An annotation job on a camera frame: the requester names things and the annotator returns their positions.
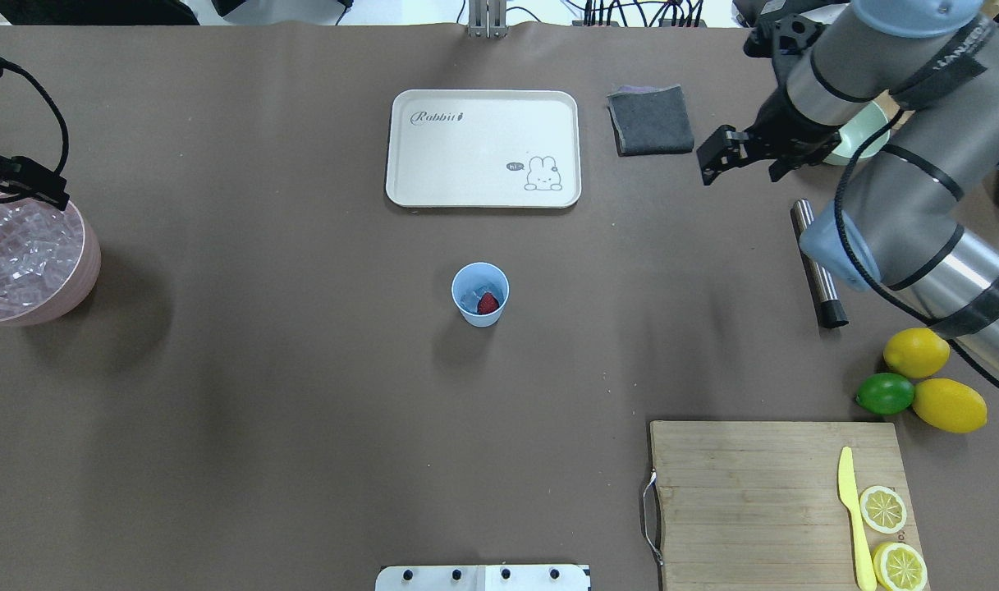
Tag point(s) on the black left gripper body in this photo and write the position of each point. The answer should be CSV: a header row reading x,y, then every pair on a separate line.
x,y
16,174

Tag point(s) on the steel muddler black tip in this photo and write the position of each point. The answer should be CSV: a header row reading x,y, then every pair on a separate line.
x,y
827,306

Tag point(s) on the light blue plastic cup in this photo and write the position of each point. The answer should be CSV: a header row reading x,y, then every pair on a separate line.
x,y
486,277

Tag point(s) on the pink bowl of ice cubes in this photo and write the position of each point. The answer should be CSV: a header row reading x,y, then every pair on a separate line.
x,y
49,261

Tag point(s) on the lemon slice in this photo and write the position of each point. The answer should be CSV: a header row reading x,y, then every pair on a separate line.
x,y
899,566
883,509

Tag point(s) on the red strawberry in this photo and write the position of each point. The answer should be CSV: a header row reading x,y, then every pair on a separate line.
x,y
487,304

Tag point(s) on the lemon slice upper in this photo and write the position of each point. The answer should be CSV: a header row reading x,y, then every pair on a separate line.
x,y
883,509

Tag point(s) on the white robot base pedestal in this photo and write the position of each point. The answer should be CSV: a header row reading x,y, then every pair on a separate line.
x,y
486,577

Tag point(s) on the cream rabbit tray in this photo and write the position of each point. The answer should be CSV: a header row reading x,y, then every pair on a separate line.
x,y
484,148

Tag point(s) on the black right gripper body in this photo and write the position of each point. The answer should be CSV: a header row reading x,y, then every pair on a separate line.
x,y
780,123

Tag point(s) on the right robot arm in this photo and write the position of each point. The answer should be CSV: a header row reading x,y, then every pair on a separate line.
x,y
890,228

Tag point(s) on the bamboo cutting board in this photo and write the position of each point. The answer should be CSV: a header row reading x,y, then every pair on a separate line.
x,y
753,504

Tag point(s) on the green lime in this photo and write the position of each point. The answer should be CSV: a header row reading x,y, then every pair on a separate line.
x,y
885,394

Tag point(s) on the lemon slice lower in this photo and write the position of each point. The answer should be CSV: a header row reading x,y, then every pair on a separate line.
x,y
899,566

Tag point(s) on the grey folded cloth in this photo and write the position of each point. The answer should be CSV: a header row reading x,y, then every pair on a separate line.
x,y
650,122

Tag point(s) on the clear ice cube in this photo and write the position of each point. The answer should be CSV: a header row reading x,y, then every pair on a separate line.
x,y
468,301

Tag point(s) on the yellow plastic knife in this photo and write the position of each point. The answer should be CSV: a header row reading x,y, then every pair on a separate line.
x,y
847,494

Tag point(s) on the yellow lemon upper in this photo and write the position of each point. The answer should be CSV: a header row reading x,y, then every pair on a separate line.
x,y
916,353

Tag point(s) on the yellow lemon lower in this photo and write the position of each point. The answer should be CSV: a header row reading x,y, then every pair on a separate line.
x,y
950,406

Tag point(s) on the mint green bowl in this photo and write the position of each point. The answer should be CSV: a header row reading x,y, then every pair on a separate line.
x,y
855,132

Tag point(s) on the yellow lemon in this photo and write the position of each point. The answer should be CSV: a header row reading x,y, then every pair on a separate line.
x,y
950,406
916,353

